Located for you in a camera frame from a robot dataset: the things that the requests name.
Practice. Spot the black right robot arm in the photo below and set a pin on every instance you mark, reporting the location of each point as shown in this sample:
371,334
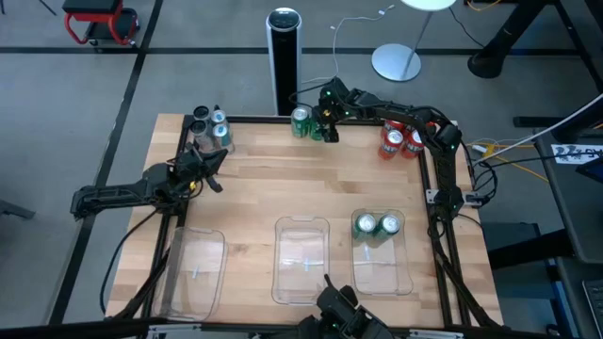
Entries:
443,165

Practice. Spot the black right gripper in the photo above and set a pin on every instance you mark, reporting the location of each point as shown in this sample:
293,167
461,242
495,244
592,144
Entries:
332,101

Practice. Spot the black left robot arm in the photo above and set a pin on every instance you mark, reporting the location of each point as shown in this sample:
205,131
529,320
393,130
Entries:
118,194

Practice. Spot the white printed label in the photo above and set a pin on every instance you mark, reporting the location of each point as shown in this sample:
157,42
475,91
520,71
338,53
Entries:
575,153

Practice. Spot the clear plastic bin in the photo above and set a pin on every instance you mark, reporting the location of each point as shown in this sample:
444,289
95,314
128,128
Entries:
193,292
381,278
301,282

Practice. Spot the slim teal can silver lid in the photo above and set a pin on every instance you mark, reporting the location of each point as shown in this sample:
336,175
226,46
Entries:
221,133
218,116

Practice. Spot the green Sprite can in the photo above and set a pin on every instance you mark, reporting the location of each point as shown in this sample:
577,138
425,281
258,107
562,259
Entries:
365,223
316,133
389,224
300,115

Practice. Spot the slim white can black lid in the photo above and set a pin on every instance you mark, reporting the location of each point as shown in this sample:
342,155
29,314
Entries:
201,113
198,127

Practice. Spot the black white tower fan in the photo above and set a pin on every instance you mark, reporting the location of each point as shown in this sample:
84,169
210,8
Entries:
284,70

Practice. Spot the black keyboard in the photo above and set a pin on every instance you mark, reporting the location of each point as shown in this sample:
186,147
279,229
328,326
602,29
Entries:
594,301

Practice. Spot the red black rolling stool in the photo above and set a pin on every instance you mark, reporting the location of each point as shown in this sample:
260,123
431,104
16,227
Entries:
92,5

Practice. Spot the black front crossbar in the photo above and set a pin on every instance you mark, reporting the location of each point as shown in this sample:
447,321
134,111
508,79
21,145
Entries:
70,328

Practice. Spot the tall black cylindrical tower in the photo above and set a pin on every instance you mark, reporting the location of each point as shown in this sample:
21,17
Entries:
490,63

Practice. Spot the silver arm base bracket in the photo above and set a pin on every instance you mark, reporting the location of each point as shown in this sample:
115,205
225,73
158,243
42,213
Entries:
431,196

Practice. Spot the round white side table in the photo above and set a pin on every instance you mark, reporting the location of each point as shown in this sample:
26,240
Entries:
396,62

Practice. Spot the white power strip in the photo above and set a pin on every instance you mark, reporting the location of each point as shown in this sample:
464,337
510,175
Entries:
479,149

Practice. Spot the black office desk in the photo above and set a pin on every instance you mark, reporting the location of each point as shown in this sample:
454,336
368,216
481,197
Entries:
579,226

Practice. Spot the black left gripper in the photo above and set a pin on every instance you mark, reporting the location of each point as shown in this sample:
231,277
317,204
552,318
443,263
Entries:
188,169

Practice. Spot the grey chair leg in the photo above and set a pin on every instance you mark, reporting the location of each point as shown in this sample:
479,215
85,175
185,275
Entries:
14,209

